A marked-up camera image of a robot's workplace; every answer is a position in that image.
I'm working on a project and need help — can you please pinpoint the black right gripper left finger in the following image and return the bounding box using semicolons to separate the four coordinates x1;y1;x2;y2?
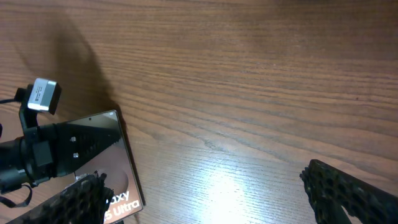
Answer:
10;172;114;224

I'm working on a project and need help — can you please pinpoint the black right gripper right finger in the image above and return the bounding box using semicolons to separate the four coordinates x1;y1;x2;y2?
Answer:
300;159;397;224

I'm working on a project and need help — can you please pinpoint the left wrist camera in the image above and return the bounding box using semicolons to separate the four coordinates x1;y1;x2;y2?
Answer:
14;78;62;115

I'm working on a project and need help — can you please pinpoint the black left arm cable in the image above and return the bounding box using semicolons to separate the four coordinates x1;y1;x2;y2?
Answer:
0;98;34;208

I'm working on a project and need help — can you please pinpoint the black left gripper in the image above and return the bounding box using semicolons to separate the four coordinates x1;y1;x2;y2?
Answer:
19;123;121;187

